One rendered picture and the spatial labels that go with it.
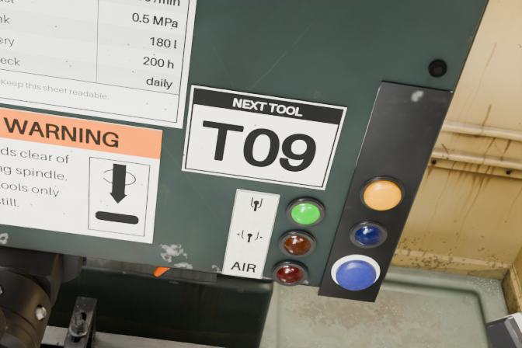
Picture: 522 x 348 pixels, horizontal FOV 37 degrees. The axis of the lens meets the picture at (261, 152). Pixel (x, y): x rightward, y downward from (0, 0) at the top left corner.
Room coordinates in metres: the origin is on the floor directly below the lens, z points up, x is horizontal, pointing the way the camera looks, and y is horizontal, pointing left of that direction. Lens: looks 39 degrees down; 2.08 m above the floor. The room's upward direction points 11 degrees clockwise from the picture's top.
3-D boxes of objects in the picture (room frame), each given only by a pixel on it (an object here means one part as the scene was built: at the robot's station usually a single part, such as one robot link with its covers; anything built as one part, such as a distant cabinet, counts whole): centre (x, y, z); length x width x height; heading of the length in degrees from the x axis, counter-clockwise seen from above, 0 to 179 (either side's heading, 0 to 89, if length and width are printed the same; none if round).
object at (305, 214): (0.40, -0.04, 1.71); 0.02 x 0.01 x 0.02; 95
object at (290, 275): (0.40, -0.04, 1.65); 0.02 x 0.01 x 0.02; 95
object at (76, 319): (0.79, 0.24, 0.97); 0.13 x 0.03 x 0.15; 5
